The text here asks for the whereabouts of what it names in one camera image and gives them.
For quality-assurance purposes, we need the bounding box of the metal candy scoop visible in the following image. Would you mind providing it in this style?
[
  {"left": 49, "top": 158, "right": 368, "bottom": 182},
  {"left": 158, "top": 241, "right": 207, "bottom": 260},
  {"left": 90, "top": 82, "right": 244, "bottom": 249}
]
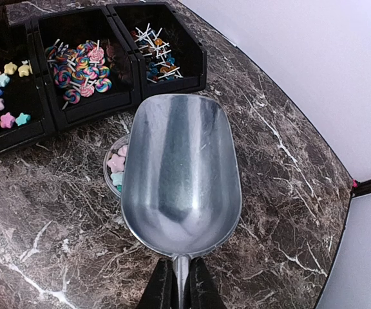
[{"left": 120, "top": 94, "right": 242, "bottom": 308}]

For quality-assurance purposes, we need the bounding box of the clear plastic cup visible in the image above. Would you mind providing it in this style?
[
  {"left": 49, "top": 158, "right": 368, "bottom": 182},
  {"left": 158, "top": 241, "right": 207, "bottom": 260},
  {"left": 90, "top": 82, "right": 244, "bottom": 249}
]
[{"left": 103, "top": 135, "right": 129, "bottom": 198}]

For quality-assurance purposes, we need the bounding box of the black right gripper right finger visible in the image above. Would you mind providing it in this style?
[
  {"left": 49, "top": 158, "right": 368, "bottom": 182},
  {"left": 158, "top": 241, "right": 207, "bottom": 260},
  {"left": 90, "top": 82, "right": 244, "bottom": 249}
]
[{"left": 189, "top": 257, "right": 220, "bottom": 308}]

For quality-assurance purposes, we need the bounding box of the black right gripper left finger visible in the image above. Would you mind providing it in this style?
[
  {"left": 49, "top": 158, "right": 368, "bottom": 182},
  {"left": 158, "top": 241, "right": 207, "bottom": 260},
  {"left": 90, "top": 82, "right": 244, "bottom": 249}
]
[{"left": 136, "top": 259, "right": 174, "bottom": 309}]

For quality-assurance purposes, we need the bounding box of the black three-compartment candy tray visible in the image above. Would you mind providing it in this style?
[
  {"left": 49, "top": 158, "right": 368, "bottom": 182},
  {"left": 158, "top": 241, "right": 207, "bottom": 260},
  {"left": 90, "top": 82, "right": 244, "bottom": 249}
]
[{"left": 0, "top": 1, "right": 207, "bottom": 156}]

